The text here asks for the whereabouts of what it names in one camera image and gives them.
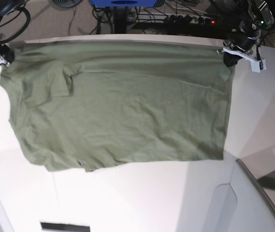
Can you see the green t-shirt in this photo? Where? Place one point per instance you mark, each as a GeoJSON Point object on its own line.
{"type": "Point", "coordinates": [94, 105]}

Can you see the grey metal table-side rail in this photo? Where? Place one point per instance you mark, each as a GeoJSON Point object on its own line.
{"type": "Point", "coordinates": [263, 195]}

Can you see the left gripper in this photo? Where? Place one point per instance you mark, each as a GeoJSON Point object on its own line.
{"type": "Point", "coordinates": [240, 41]}

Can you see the white label with black bar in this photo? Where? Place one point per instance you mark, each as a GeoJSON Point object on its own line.
{"type": "Point", "coordinates": [63, 227]}

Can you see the blue bin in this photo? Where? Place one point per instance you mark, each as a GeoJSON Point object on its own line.
{"type": "Point", "coordinates": [123, 3]}

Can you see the black floor fan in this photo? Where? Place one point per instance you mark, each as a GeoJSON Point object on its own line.
{"type": "Point", "coordinates": [67, 3]}

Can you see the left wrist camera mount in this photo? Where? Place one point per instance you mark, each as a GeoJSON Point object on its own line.
{"type": "Point", "coordinates": [257, 63]}

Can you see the black power strip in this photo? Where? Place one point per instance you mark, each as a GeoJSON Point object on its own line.
{"type": "Point", "coordinates": [191, 19]}

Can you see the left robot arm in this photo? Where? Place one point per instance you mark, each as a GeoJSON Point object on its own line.
{"type": "Point", "coordinates": [254, 15]}

